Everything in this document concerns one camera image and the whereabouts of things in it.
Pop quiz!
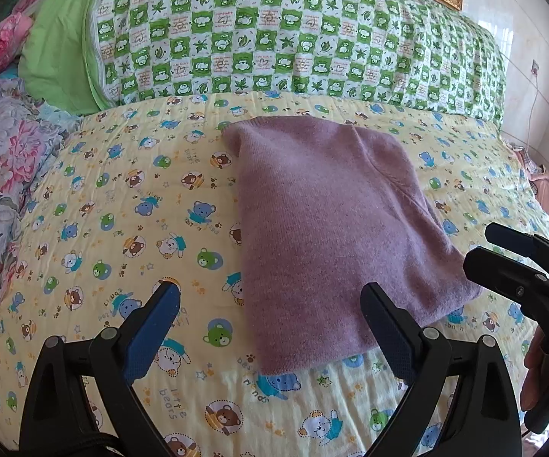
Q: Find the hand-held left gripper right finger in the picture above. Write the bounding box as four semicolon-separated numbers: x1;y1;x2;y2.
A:
360;282;523;457

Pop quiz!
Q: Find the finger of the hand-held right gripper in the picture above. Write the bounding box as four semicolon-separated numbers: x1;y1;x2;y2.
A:
485;222;549;277
463;246;549;327

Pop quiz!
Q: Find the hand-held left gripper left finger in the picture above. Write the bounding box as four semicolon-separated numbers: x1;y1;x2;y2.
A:
18;282;182;457

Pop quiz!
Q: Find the purple knit sweater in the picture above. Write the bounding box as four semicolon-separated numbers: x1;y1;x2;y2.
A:
221;117;484;377

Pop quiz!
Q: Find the yellow bear-print bedsheet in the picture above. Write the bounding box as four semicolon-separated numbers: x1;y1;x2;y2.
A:
0;90;549;457

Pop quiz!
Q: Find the pale floral blanket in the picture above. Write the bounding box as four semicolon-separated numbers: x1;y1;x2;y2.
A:
0;76;85;315

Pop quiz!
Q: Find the plain green pillow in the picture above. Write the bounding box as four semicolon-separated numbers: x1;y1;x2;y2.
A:
18;0;113;117

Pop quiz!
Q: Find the green checked quilt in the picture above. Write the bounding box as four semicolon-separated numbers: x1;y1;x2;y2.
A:
86;0;508;127

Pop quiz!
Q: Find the thin wall cable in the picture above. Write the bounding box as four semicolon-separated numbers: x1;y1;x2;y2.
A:
523;74;540;153

